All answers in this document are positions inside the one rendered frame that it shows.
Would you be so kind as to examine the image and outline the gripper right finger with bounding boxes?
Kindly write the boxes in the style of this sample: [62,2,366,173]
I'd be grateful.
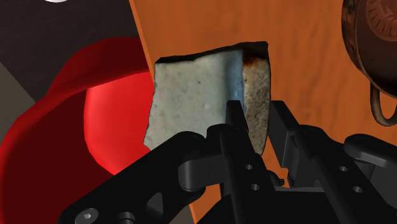
[268,99,397,224]

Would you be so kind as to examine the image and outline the white bread slice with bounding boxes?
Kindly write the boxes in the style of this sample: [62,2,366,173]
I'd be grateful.
[143,41,272,156]

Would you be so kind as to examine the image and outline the brown patterned cup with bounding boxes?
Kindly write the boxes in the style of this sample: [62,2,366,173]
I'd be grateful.
[341,0,397,127]

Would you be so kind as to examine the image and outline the orange wooden table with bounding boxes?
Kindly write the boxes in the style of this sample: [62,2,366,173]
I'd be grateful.
[129,0,397,224]

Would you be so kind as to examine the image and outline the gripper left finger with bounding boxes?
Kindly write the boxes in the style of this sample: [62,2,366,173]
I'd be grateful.
[57,99,277,224]

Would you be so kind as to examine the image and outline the red rounded chair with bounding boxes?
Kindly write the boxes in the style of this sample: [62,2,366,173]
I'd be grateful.
[0,36,156,224]

